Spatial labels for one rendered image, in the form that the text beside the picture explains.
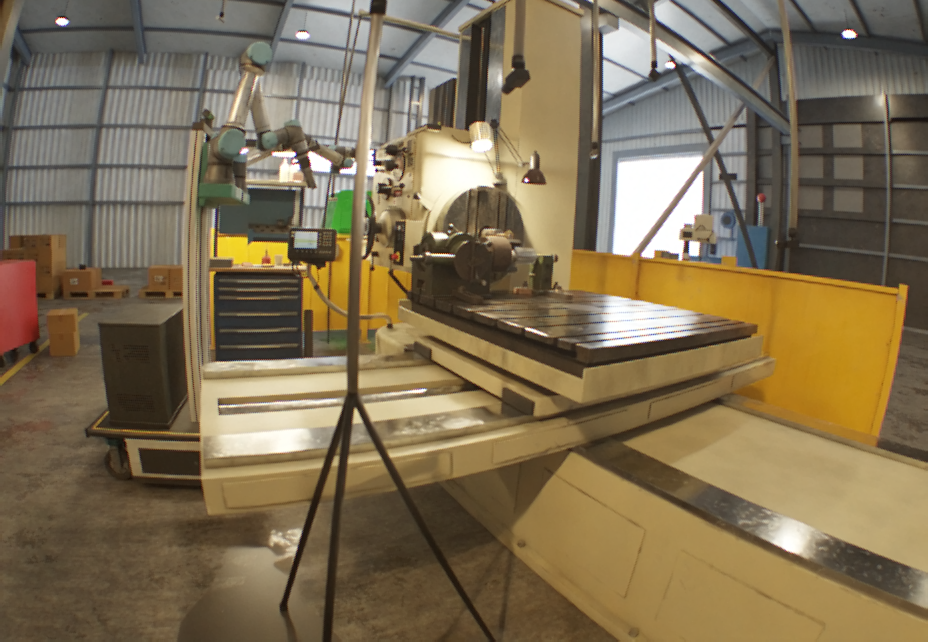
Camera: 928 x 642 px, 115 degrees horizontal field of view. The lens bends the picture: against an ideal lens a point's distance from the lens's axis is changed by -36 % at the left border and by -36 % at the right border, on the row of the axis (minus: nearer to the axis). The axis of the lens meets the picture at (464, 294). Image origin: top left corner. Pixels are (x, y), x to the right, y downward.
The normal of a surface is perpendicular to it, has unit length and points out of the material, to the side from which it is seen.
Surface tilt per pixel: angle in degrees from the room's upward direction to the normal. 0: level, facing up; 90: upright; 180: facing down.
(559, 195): 90
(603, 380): 90
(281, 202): 90
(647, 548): 90
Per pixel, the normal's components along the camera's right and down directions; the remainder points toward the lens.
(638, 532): -0.86, 0.00
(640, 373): 0.51, 0.14
